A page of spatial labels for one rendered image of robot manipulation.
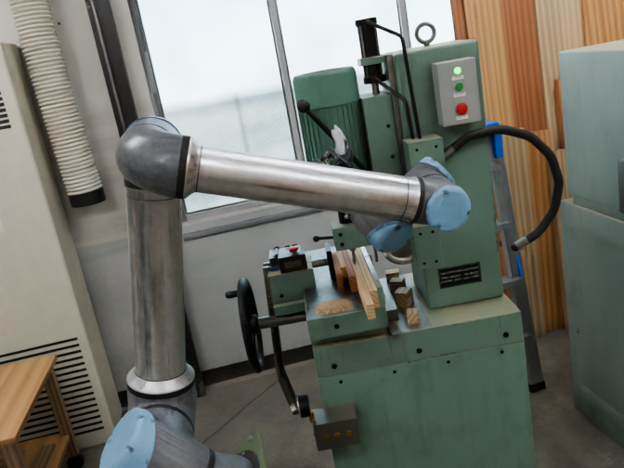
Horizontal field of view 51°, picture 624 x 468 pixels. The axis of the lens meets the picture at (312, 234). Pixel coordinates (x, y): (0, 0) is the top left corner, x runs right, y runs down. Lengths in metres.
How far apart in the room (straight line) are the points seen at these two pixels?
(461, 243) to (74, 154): 1.76
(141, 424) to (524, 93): 2.56
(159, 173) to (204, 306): 2.19
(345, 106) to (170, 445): 0.96
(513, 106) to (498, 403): 1.78
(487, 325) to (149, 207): 0.98
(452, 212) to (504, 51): 2.12
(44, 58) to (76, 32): 0.24
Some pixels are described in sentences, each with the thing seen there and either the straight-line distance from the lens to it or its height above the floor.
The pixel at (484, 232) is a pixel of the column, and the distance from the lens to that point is 1.89.
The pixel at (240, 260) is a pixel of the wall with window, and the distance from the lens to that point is 3.27.
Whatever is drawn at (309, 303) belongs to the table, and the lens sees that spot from 1.84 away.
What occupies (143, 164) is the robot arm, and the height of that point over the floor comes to 1.43.
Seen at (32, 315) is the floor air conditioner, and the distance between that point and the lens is 3.09.
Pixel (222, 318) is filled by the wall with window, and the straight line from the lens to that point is 3.36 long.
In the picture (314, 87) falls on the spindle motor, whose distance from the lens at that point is 1.77.
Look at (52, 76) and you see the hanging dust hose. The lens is 2.99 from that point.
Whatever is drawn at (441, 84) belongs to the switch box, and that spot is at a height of 1.43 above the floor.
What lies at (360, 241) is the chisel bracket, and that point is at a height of 1.02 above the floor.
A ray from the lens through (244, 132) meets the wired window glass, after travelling 3.22.
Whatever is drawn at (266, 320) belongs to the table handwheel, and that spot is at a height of 0.82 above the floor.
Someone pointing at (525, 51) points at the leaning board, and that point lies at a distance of 3.41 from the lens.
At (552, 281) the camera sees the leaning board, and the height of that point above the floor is 0.26.
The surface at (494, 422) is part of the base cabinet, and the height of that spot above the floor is 0.47.
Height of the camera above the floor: 1.58
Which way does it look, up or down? 16 degrees down
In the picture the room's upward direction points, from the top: 10 degrees counter-clockwise
